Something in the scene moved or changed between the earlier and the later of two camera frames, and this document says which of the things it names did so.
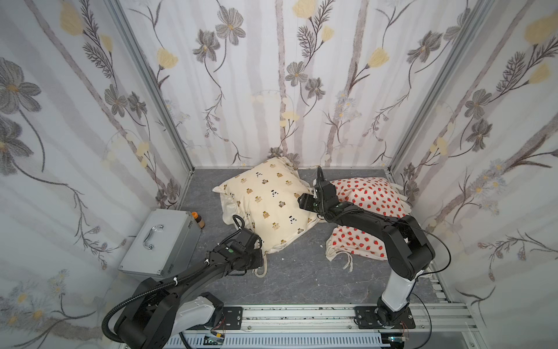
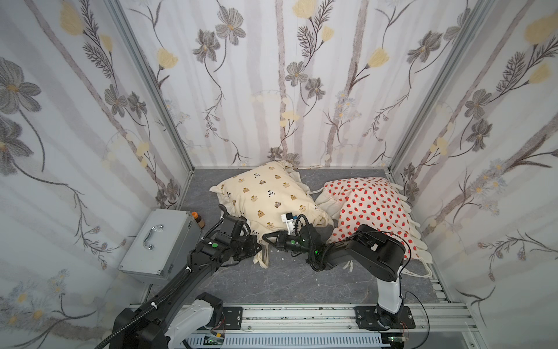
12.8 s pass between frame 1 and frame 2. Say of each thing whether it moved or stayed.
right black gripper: moved
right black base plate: stayed
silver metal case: stayed
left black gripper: moved
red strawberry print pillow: stayed
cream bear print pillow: stayed
